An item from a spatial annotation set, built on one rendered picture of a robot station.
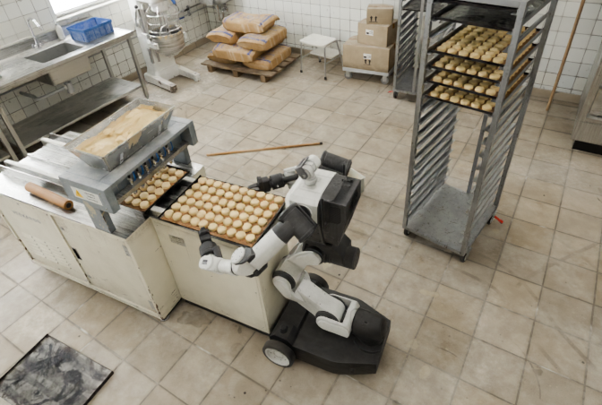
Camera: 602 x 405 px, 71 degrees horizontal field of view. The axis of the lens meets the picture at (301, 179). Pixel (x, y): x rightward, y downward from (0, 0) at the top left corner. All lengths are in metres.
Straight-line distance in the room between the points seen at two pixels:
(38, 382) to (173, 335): 0.80
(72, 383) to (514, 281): 2.90
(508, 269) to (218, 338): 2.05
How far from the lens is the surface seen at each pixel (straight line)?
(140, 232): 2.56
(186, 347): 2.98
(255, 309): 2.64
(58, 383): 3.16
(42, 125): 5.46
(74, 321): 3.42
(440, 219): 3.41
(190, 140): 2.72
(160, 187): 2.66
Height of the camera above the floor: 2.44
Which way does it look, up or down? 38 degrees down
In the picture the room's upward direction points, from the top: 5 degrees counter-clockwise
